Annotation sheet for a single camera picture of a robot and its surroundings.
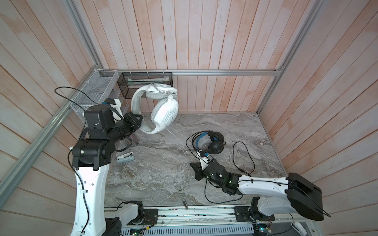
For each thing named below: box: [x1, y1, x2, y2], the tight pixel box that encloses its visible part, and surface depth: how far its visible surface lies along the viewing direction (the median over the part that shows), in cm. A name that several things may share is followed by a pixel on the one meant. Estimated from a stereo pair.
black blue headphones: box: [195, 130, 225, 156], surface depth 97 cm
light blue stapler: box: [116, 151, 135, 163], surface depth 94 cm
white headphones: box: [130, 83, 180, 135], surface depth 48 cm
